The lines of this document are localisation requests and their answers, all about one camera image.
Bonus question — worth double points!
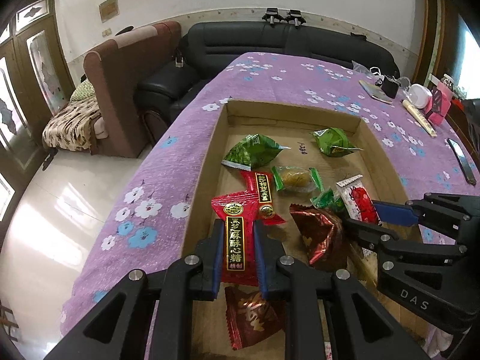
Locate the patterned brown blanket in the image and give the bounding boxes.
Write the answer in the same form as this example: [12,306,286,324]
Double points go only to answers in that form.
[42,97,104,154]

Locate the wooden glass door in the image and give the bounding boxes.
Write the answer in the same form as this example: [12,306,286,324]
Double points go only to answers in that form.
[0,0,74,181]

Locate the black clamp mount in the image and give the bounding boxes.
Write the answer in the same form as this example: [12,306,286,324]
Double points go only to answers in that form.
[262,7,282,27]
[284,9,307,29]

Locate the clear green pastry packet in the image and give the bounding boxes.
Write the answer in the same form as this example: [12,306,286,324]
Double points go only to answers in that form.
[271,166,325,194]

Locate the black phone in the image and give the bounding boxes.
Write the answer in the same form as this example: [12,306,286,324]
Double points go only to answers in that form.
[446,138,478,186]

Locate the dark red foil packet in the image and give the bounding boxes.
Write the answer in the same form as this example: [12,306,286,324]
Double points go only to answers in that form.
[224,285,287,351]
[289,203,349,271]

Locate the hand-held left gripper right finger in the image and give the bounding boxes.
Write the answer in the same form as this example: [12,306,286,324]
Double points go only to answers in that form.
[253,219,432,360]

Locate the thin booklet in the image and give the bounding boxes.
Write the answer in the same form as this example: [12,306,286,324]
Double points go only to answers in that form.
[358,79,394,105]

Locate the green pillow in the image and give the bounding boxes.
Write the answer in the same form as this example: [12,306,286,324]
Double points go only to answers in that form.
[69,80,96,102]

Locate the bright window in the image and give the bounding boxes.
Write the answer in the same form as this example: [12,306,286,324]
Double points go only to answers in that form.
[455,13,480,94]

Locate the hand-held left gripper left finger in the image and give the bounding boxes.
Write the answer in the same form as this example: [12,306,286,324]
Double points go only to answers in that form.
[43,217,226,360]

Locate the large green snack packet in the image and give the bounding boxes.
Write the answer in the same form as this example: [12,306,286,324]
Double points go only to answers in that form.
[221,133,291,170]

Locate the black binder clip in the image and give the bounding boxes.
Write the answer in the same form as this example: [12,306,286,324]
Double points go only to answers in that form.
[380,76,401,98]

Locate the white bowl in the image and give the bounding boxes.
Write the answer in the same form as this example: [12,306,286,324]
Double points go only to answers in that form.
[407,83,432,109]

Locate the shallow cardboard box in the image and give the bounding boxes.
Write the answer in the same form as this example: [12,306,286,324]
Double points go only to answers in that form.
[148,98,443,360]

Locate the wooden wall plaque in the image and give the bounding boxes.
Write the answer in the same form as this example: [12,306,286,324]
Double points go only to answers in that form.
[98,0,119,23]

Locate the brown armchair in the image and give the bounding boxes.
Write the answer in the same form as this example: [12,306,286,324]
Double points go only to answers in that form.
[83,21,182,158]

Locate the small green snack packet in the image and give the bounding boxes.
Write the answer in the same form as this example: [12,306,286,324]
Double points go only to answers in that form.
[310,188,346,214]

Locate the black leather sofa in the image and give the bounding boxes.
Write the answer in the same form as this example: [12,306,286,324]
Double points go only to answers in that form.
[134,21,400,126]

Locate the red candy packet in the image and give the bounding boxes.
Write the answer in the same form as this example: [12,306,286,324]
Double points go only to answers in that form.
[240,170,287,226]
[211,190,276,287]

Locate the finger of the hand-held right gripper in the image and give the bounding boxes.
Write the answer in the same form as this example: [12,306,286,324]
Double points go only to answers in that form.
[343,217,468,271]
[373,192,480,247]

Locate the white and red snack packet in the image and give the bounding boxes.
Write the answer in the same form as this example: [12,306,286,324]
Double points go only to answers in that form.
[335,175,383,226]

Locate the pink and black box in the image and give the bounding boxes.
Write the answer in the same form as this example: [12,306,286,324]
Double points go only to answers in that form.
[425,82,452,126]

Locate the long gold box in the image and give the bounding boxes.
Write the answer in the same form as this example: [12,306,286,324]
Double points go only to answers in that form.
[402,99,437,137]

